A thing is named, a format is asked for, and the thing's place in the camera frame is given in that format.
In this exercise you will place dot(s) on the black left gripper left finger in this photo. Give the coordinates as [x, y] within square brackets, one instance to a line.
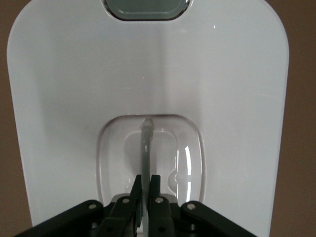
[118, 217]

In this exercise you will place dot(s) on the white box lid grey clips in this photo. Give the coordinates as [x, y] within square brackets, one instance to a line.
[86, 74]

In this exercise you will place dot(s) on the brown table mat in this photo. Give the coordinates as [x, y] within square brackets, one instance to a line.
[303, 123]

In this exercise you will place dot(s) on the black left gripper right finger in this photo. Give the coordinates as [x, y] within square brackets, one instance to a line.
[160, 217]

